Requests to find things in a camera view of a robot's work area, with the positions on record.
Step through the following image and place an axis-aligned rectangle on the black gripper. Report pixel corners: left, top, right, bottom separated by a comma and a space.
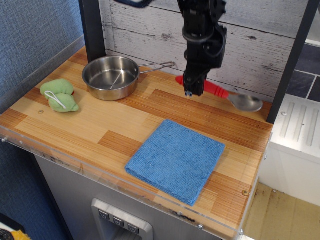
183, 24, 228, 97

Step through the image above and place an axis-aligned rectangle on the red handled metal spoon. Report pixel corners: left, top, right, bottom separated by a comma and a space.
175, 75, 264, 113

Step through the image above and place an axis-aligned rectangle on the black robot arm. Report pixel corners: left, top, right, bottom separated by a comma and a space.
178, 0, 227, 97

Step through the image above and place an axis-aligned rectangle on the blue folded cloth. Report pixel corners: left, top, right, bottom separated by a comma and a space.
125, 119, 225, 206

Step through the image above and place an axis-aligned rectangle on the stainless steel pan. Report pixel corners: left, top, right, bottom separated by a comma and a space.
82, 56, 176, 101

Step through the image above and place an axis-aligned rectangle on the white grooved cabinet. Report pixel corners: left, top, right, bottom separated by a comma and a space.
259, 94, 320, 205

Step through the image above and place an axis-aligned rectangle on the green plush toy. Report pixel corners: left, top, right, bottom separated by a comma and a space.
40, 78, 79, 113

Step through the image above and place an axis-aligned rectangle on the silver dispenser button panel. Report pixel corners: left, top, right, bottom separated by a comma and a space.
91, 198, 154, 240

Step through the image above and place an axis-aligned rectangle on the clear acrylic edge guard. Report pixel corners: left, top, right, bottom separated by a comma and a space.
0, 127, 264, 240

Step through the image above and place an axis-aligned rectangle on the yellow and black object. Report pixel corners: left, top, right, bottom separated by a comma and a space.
0, 223, 31, 240

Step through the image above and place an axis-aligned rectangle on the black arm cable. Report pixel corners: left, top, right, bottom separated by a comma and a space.
112, 0, 156, 9

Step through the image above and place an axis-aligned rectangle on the black right frame post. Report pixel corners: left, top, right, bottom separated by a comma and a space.
266, 0, 320, 124

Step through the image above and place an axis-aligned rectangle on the black frame post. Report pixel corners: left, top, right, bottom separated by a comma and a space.
78, 0, 106, 63
266, 0, 320, 124

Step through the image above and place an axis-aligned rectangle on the black left frame post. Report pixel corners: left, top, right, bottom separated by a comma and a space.
78, 0, 106, 63

